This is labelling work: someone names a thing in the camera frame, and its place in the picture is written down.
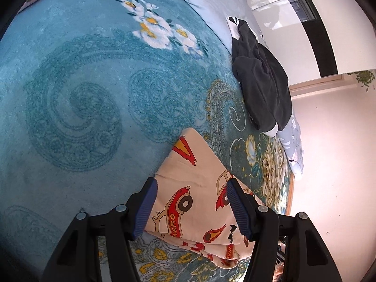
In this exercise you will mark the dark navy garment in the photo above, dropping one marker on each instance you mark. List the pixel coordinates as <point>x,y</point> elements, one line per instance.
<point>261,82</point>

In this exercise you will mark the teal floral blanket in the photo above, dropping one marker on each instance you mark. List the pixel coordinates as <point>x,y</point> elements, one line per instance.
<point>73,94</point>

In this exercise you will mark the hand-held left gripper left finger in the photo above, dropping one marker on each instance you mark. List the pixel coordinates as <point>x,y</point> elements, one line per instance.
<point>144,208</point>

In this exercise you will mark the cream car-print garment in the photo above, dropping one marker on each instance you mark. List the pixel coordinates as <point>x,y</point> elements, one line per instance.
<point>194,167</point>

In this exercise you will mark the wooden bed frame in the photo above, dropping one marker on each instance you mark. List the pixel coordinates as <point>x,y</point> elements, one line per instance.
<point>289,196</point>

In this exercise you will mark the white and black wardrobe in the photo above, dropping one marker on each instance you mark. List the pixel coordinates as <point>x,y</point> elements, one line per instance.
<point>282,50</point>

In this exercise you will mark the green potted plant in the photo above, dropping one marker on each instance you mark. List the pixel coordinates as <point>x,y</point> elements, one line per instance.
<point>365,77</point>

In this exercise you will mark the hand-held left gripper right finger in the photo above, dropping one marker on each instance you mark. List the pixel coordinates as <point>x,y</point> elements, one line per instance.
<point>239,208</point>

